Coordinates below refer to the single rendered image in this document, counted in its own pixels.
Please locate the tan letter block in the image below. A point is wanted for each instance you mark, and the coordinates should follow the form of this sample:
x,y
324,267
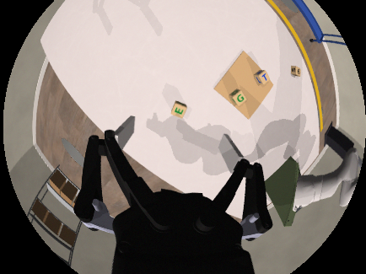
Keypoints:
x,y
296,71
179,109
262,77
238,97

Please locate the tan square mat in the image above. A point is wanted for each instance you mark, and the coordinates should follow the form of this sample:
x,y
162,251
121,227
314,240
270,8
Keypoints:
x,y
241,76

